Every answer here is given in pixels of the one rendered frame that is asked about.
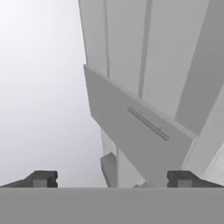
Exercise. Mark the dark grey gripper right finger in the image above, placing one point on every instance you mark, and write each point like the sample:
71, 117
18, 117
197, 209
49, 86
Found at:
183, 178

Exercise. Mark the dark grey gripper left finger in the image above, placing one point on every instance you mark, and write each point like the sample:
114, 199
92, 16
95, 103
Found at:
40, 178

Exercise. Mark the white cabinet door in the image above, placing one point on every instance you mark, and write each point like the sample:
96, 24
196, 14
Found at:
140, 137

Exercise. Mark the white wall cabinet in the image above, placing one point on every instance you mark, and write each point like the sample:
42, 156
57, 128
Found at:
151, 52

